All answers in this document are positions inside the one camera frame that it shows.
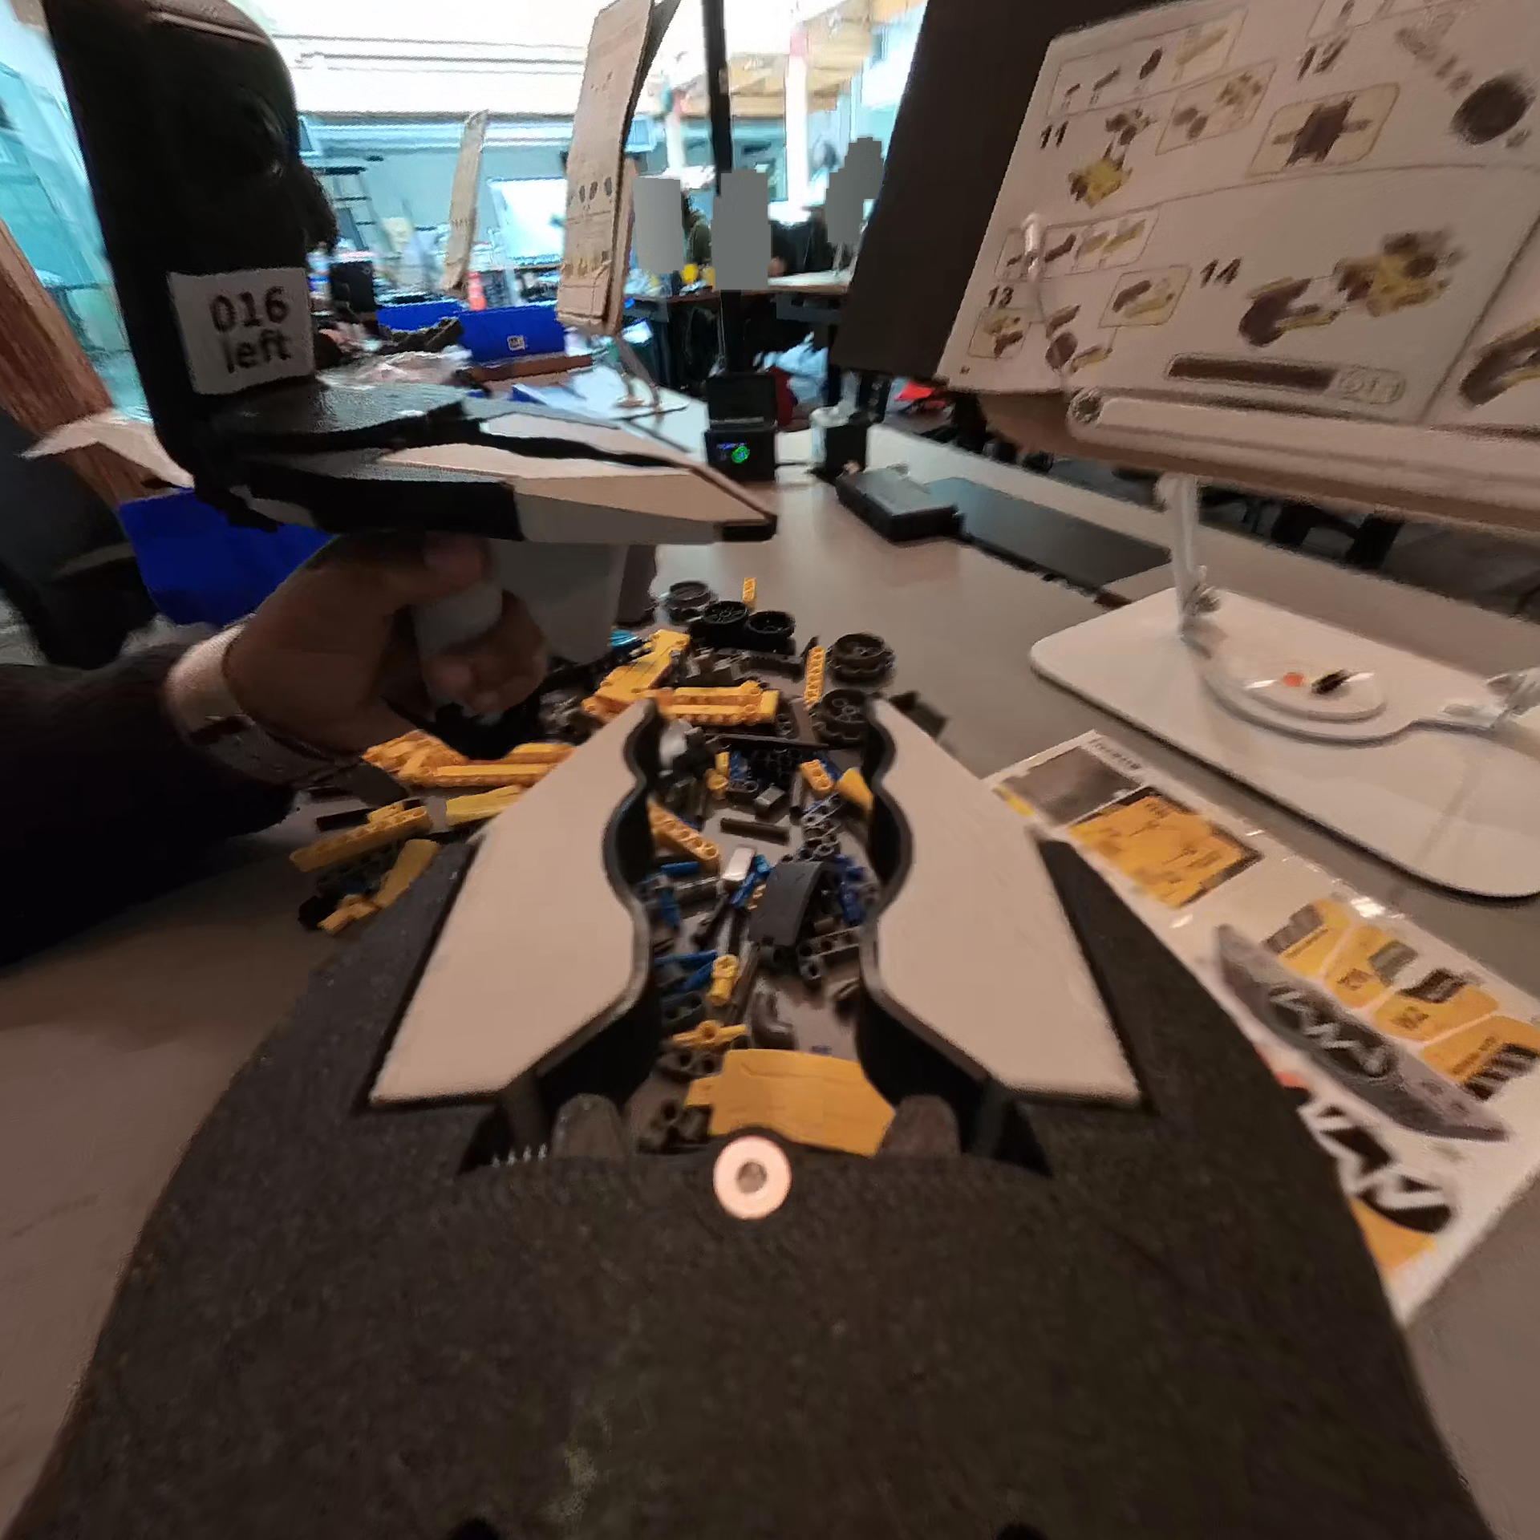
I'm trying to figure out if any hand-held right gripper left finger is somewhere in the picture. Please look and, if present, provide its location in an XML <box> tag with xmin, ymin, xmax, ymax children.
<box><xmin>367</xmin><ymin>699</ymin><xmax>666</xmax><ymax>1157</ymax></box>

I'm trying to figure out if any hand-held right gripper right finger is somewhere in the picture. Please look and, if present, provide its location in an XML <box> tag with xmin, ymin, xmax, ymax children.
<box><xmin>860</xmin><ymin>699</ymin><xmax>1143</xmax><ymax>1150</ymax></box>

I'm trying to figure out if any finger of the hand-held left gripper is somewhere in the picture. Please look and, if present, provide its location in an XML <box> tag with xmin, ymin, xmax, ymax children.
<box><xmin>463</xmin><ymin>404</ymin><xmax>725</xmax><ymax>482</ymax></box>
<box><xmin>378</xmin><ymin>440</ymin><xmax>780</xmax><ymax>548</ymax></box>

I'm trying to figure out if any pile of building block pieces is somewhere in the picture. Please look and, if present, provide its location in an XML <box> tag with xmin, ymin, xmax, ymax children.
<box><xmin>288</xmin><ymin>576</ymin><xmax>952</xmax><ymax>1157</ymax></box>

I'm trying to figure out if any person's left forearm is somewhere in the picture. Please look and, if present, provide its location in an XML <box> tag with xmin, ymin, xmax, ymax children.
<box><xmin>0</xmin><ymin>655</ymin><xmax>290</xmax><ymax>966</ymax></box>

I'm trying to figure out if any person's left hand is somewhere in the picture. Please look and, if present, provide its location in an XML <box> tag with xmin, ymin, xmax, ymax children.
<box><xmin>222</xmin><ymin>530</ymin><xmax>552</xmax><ymax>772</ymax></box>

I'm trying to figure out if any blue plastic bin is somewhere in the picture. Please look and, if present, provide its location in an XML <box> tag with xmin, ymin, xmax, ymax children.
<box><xmin>122</xmin><ymin>492</ymin><xmax>336</xmax><ymax>629</ymax></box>
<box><xmin>378</xmin><ymin>301</ymin><xmax>571</xmax><ymax>365</ymax></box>

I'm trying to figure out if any black charger case with display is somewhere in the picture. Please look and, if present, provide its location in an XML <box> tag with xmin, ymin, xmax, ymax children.
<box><xmin>705</xmin><ymin>371</ymin><xmax>782</xmax><ymax>486</ymax></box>

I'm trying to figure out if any narrow cardboard-backed booklet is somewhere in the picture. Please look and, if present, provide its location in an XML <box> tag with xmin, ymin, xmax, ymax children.
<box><xmin>439</xmin><ymin>110</ymin><xmax>492</xmax><ymax>299</ymax></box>

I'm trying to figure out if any cardboard-backed booklet on stand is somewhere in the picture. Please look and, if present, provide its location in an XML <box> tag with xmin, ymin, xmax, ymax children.
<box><xmin>556</xmin><ymin>0</ymin><xmax>684</xmax><ymax>418</ymax></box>

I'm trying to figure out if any sticker sheet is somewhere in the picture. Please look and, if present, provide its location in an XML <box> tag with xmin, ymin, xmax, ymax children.
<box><xmin>987</xmin><ymin>728</ymin><xmax>1540</xmax><ymax>1322</ymax></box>

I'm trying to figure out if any white paper sheet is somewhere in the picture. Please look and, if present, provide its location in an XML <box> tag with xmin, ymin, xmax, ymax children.
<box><xmin>24</xmin><ymin>409</ymin><xmax>197</xmax><ymax>497</ymax></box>

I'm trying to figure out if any black pole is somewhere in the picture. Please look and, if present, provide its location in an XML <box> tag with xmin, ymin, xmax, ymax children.
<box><xmin>701</xmin><ymin>0</ymin><xmax>745</xmax><ymax>380</ymax></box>

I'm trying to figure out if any flat black box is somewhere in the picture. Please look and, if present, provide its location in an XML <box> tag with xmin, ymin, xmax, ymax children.
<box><xmin>837</xmin><ymin>468</ymin><xmax>967</xmax><ymax>547</ymax></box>

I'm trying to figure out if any black chair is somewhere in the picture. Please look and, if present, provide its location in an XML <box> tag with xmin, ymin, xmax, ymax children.
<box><xmin>0</xmin><ymin>409</ymin><xmax>149</xmax><ymax>669</ymax></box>

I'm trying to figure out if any silver wristwatch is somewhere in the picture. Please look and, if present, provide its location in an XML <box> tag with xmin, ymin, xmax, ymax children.
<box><xmin>162</xmin><ymin>625</ymin><xmax>408</xmax><ymax>803</ymax></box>

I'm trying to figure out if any white book stand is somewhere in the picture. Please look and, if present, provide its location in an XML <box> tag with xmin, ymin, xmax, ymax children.
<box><xmin>1025</xmin><ymin>217</ymin><xmax>1540</xmax><ymax>900</ymax></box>

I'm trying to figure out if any black panel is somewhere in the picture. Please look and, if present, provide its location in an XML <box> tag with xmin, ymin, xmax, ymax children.
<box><xmin>831</xmin><ymin>0</ymin><xmax>1159</xmax><ymax>383</ymax></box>

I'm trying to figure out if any open instruction booklet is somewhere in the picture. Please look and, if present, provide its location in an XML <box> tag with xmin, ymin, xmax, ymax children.
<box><xmin>939</xmin><ymin>0</ymin><xmax>1540</xmax><ymax>437</ymax></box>

